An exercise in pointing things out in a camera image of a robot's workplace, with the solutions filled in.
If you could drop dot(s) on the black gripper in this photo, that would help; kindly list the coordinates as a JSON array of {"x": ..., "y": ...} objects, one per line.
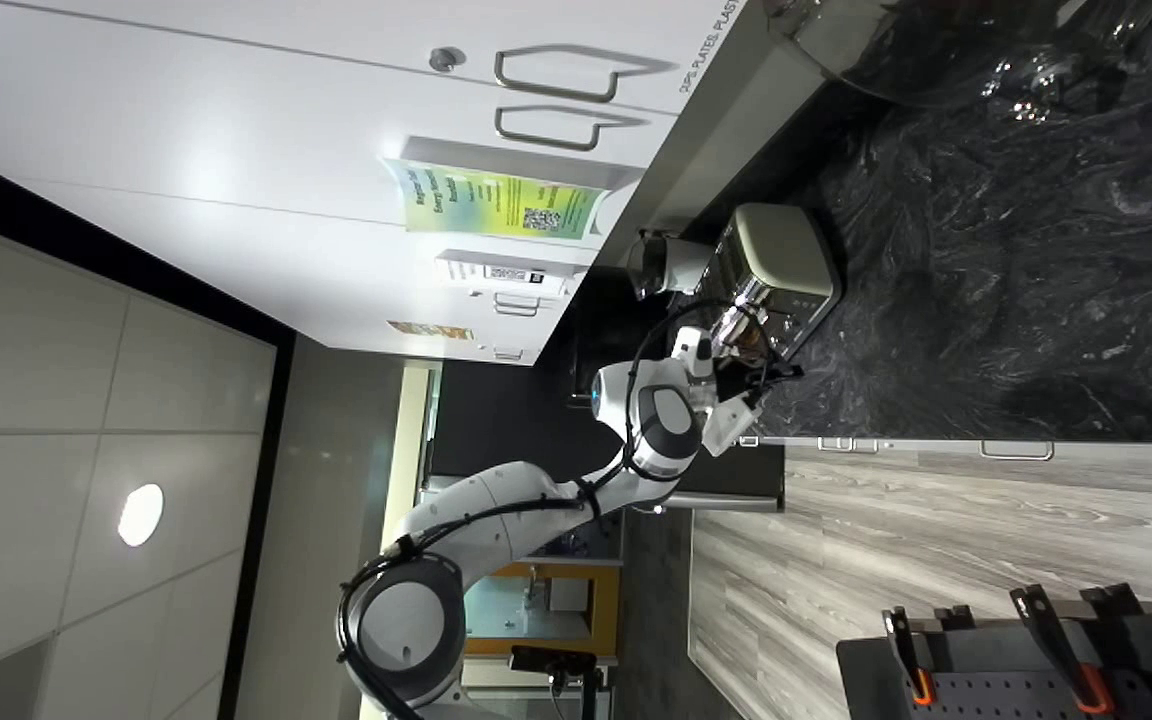
[{"x": 736, "y": 364}]

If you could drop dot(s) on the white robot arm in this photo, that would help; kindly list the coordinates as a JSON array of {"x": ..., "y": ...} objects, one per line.
[{"x": 510, "y": 500}]

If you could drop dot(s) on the black and silver appliance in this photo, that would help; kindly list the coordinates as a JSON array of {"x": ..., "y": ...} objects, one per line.
[{"x": 666, "y": 263}]

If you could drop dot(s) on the white printed label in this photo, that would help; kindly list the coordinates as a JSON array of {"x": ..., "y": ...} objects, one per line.
[{"x": 510, "y": 268}]

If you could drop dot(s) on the green and yellow poster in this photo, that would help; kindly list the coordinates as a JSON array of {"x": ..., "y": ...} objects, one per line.
[{"x": 496, "y": 201}]

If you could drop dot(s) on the wooden table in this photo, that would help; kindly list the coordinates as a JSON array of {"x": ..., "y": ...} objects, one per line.
[{"x": 588, "y": 606}]

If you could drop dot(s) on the orange sticker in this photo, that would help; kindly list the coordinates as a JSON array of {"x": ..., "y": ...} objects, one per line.
[{"x": 425, "y": 330}]

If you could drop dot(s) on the black clamp with orange tip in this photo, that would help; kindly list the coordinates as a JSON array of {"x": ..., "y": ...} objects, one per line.
[
  {"x": 906, "y": 661},
  {"x": 1060, "y": 654}
]

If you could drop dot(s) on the round cabinet lock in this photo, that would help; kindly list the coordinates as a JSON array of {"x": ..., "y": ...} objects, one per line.
[{"x": 446, "y": 59}]

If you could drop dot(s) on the white upper cabinet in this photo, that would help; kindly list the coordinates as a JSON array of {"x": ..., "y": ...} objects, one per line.
[{"x": 203, "y": 145}]

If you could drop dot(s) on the round ceiling light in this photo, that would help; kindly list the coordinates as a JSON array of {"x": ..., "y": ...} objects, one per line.
[{"x": 143, "y": 514}]

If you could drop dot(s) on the black cart bracket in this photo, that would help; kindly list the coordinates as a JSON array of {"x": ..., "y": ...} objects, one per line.
[
  {"x": 1113, "y": 600},
  {"x": 952, "y": 618}
]

